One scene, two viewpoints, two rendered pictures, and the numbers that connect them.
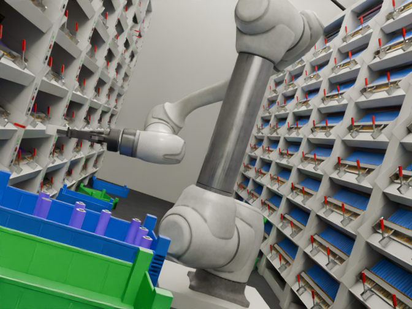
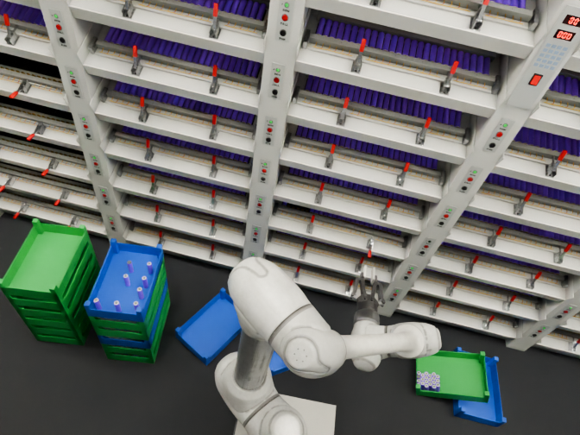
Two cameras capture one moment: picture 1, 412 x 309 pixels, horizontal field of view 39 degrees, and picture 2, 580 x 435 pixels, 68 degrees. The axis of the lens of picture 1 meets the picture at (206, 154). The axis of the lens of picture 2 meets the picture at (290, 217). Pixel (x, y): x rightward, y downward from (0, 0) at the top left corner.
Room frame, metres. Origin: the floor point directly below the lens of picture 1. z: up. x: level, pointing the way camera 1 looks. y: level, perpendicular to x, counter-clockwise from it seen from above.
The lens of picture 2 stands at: (1.63, -0.55, 1.91)
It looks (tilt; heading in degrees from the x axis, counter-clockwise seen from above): 49 degrees down; 96
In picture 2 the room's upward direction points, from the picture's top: 13 degrees clockwise
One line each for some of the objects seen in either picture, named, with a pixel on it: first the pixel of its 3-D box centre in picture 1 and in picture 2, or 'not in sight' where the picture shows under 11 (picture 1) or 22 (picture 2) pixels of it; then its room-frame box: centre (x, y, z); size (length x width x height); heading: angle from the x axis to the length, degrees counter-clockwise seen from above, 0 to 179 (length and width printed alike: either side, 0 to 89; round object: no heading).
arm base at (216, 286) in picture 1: (219, 279); not in sight; (1.74, -0.16, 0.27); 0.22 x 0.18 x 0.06; 4
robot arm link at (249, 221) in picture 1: (233, 237); (280, 434); (1.71, -0.16, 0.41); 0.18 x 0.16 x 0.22; 146
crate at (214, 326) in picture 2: not in sight; (215, 324); (1.31, 0.29, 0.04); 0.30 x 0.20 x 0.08; 67
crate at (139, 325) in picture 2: not in sight; (129, 289); (0.99, 0.18, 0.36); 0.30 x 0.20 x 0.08; 103
